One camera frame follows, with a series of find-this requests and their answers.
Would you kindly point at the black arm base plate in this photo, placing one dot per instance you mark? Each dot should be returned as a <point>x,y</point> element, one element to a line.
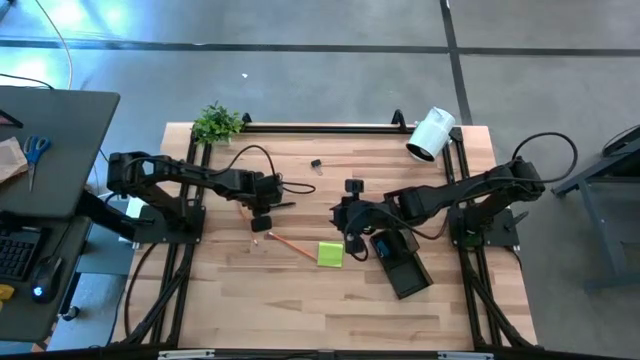
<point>500,235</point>
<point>150,235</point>

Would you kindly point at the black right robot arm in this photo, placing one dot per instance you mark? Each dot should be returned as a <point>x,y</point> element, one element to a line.
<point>450,195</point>

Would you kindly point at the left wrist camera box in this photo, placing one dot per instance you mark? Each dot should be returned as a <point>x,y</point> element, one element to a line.
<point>261,223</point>

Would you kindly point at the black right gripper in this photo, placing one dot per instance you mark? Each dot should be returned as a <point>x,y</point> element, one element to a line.
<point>357,215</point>

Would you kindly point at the black table frame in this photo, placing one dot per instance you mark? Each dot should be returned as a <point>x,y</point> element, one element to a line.
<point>325,129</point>

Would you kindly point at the black marker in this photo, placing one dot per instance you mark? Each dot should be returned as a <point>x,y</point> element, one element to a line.
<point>287,204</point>

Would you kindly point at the black caster wheel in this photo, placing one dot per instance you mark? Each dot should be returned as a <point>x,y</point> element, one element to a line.
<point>71,313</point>

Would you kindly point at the black side desk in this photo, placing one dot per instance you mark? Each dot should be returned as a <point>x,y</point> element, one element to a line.
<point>75,150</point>

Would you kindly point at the black keyboard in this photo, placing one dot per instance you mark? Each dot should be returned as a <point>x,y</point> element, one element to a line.
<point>15,255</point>

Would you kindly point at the dark metal side stand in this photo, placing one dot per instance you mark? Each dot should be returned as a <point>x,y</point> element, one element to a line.
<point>607,235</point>

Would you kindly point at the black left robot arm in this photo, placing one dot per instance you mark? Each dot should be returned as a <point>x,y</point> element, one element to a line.
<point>200,175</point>

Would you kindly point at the yellow object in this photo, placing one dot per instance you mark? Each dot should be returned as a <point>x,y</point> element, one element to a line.
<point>5,292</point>

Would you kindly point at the brown paper bag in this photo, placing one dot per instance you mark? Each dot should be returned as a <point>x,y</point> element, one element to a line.
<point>10,160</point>

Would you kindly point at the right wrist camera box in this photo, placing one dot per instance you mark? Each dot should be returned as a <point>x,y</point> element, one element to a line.
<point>355,245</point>

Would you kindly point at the silver frame bracket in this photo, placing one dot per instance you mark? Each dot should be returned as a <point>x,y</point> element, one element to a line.
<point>465,355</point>
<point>185,354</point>

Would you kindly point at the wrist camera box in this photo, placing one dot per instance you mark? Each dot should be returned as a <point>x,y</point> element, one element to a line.
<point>261,223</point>
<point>355,245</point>

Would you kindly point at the black computer mouse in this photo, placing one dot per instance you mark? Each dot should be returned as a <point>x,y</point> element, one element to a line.
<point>47,277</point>

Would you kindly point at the green sticky note pad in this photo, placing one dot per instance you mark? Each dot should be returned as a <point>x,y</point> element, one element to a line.
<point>330,254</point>

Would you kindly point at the black binder clip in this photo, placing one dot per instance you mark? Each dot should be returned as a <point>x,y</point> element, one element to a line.
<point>316,163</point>

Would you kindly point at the green potted plant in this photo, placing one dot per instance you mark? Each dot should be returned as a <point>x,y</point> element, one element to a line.
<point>216,125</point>

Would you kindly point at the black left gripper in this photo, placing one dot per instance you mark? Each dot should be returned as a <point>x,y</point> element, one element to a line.
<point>262,190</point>

